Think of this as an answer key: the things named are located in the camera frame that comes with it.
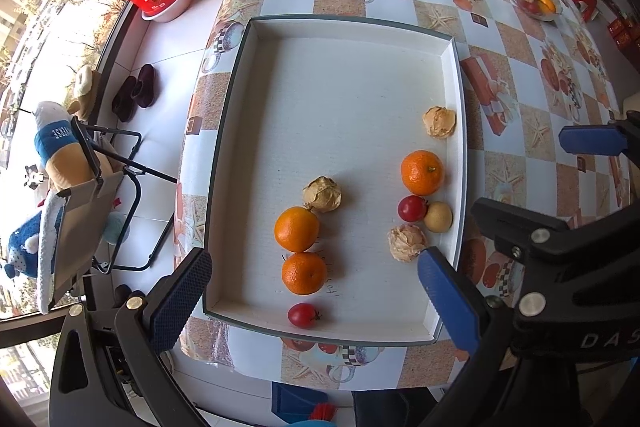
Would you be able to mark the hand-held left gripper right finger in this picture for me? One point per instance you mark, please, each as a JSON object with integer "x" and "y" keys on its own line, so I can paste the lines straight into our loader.
{"x": 450, "y": 302}

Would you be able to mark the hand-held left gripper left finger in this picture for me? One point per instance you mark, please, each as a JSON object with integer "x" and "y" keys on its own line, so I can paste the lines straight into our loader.
{"x": 182, "y": 297}

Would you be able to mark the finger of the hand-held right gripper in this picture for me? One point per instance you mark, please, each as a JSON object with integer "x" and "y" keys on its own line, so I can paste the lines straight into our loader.
{"x": 500, "y": 217}
{"x": 590, "y": 139}

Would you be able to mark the olive yellow round fruit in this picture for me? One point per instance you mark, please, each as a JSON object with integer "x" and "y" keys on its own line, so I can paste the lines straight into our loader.
{"x": 438, "y": 217}

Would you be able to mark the red tomato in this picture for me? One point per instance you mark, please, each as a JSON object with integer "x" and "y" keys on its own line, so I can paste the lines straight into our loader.
{"x": 531, "y": 7}
{"x": 301, "y": 314}
{"x": 411, "y": 208}

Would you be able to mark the orange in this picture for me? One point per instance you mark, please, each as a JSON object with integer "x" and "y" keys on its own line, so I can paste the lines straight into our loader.
{"x": 547, "y": 4}
{"x": 296, "y": 229}
{"x": 304, "y": 273}
{"x": 422, "y": 172}

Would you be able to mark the white tray green rim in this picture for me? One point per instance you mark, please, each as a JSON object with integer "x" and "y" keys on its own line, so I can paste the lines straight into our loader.
{"x": 340, "y": 107}

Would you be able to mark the black boot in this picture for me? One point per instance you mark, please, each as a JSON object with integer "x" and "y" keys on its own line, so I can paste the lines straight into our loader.
{"x": 122, "y": 293}

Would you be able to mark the teal plush ball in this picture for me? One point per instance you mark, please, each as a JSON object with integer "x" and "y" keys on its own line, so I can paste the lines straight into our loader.
{"x": 117, "y": 227}

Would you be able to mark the stack of red gift boxes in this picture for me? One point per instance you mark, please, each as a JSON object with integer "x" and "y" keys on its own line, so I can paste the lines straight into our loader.
{"x": 622, "y": 32}

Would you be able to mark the dark cloth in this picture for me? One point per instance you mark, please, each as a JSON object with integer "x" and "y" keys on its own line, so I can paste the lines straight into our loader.
{"x": 395, "y": 407}

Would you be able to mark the brown cardboard sheet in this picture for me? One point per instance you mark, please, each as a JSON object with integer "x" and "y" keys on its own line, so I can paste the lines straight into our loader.
{"x": 85, "y": 217}

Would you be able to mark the black metal rack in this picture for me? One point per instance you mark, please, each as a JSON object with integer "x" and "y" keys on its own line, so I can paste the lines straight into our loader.
{"x": 150, "y": 173}

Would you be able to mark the white cloth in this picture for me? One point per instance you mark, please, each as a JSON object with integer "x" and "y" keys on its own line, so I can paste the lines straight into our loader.
{"x": 47, "y": 257}

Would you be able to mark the blue box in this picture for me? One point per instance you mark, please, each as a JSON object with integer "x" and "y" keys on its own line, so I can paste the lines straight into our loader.
{"x": 295, "y": 402}

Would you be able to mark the blue plush toy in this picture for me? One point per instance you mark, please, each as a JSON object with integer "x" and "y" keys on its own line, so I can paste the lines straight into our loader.
{"x": 25, "y": 242}

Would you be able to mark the small cow toy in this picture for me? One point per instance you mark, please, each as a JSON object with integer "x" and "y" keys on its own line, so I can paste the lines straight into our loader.
{"x": 32, "y": 177}

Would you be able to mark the plush bear blue shirt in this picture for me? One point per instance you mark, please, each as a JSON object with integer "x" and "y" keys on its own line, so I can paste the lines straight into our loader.
{"x": 60, "y": 147}

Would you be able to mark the dark brown slipper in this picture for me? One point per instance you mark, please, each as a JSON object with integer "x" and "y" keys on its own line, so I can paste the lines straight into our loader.
{"x": 122, "y": 99}
{"x": 146, "y": 84}

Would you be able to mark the beige plush toy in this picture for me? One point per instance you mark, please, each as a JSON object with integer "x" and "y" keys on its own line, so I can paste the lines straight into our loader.
{"x": 82, "y": 87}

